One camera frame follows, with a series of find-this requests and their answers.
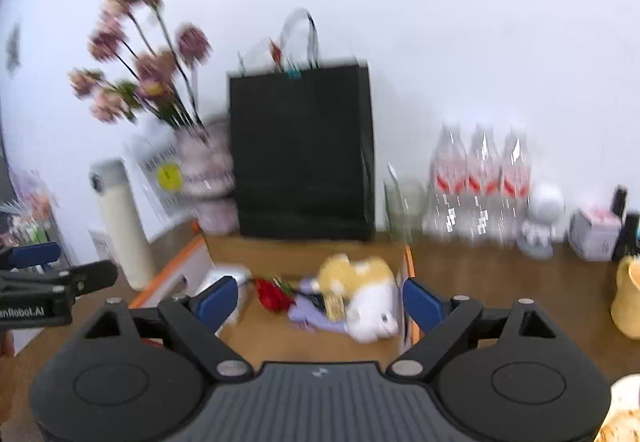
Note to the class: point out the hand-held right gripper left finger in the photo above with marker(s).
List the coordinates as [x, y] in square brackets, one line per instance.
[217, 304]

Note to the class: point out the white plastic container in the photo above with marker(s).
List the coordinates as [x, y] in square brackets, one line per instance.
[245, 277]

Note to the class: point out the wooden desktop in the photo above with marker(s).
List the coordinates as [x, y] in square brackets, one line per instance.
[500, 282]

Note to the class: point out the white printed tin box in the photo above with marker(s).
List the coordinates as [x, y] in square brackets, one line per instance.
[595, 232]

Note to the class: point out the cream thermos bottle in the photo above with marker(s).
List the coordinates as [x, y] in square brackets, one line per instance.
[122, 227]

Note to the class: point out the glass cup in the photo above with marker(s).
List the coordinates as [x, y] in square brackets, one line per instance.
[405, 207]

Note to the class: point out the dried rose bouquet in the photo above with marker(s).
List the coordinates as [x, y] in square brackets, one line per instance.
[145, 67]

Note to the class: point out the black paper bag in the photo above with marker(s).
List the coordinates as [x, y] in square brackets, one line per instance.
[300, 152]

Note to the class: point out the white robot figure speaker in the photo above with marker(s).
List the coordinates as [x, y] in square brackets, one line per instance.
[542, 212]

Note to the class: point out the clear plastic water bottle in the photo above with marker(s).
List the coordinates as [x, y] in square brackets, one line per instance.
[481, 187]
[515, 187]
[447, 187]

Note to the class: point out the white and tan plush toy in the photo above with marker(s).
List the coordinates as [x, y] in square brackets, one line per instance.
[372, 292]

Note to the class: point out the grey wall picture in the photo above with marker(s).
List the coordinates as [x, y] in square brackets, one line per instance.
[14, 47]

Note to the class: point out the red printed cardboard box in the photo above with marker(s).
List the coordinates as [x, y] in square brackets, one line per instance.
[272, 347]

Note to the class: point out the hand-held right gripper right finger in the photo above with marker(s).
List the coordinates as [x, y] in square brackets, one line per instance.
[422, 307]

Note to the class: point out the black box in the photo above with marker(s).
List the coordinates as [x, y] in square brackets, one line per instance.
[630, 237]

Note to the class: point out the storage rack with toiletries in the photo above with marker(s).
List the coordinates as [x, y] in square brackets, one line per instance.
[30, 217]

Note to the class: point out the yellow mug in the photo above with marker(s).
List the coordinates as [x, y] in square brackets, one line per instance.
[627, 302]

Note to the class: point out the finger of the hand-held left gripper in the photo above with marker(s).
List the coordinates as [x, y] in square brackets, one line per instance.
[95, 274]
[32, 256]

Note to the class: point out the clear smiley plastic bag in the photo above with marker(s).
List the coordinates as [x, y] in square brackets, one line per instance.
[167, 177]

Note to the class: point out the green binder clip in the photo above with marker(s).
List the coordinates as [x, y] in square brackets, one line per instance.
[295, 72]

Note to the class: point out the purple textured vase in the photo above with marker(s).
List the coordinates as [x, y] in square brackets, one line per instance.
[210, 182]

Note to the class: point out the white bowl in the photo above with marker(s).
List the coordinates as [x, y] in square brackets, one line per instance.
[625, 412]

